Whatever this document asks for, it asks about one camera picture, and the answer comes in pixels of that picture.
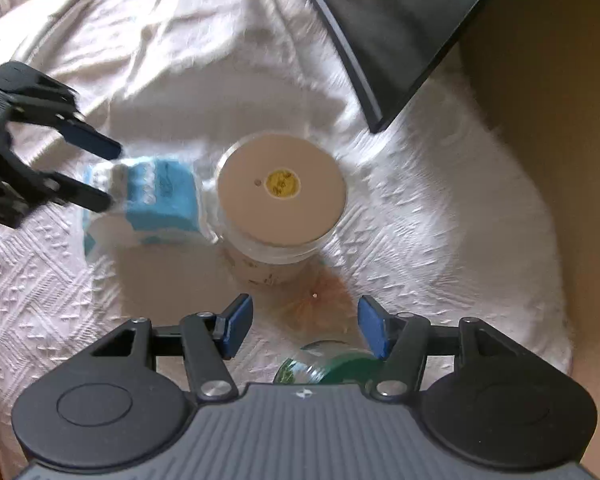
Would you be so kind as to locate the white textured blanket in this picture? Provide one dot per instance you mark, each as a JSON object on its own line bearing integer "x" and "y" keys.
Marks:
{"x": 155, "y": 60}

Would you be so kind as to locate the clear jar with beige lid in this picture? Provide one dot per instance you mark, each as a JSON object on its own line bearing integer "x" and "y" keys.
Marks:
{"x": 280, "y": 185}

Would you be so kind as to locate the black monitor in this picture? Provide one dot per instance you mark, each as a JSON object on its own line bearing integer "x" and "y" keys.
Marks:
{"x": 405, "y": 25}

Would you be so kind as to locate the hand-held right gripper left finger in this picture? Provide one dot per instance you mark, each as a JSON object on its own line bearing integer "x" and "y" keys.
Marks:
{"x": 237, "y": 327}

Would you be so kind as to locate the blue tissue packet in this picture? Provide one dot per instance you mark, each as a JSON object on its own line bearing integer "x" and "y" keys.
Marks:
{"x": 162, "y": 200}

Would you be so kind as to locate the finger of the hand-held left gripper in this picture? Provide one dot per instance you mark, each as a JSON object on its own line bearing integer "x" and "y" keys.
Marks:
{"x": 87, "y": 197}
{"x": 92, "y": 141}

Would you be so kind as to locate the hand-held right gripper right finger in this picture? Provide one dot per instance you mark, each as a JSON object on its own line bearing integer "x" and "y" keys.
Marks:
{"x": 372, "y": 327}

